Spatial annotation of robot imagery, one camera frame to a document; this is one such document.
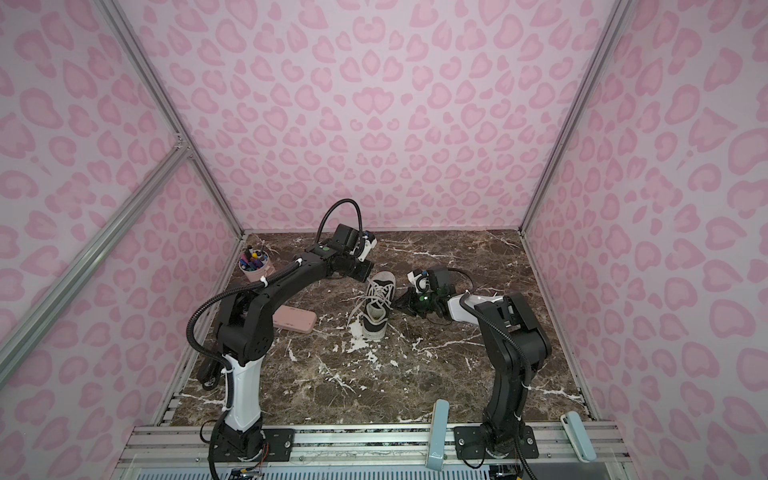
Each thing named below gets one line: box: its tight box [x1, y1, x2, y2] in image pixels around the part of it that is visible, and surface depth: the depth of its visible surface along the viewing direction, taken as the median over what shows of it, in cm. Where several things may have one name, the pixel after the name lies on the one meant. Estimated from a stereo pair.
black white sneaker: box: [362, 270, 397, 340], surface depth 94 cm
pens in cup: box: [240, 244, 268, 271], surface depth 97 cm
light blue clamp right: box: [560, 411, 597, 463], surface depth 73 cm
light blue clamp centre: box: [426, 400, 450, 472], surface depth 72 cm
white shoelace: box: [340, 278, 394, 326], surface depth 99 cm
